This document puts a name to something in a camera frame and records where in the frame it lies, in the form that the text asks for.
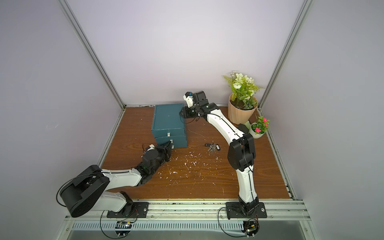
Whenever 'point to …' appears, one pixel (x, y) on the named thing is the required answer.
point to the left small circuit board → (122, 228)
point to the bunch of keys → (213, 146)
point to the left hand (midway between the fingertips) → (174, 141)
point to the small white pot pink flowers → (258, 130)
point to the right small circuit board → (251, 226)
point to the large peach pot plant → (242, 102)
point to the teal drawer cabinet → (168, 125)
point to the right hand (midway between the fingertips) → (181, 109)
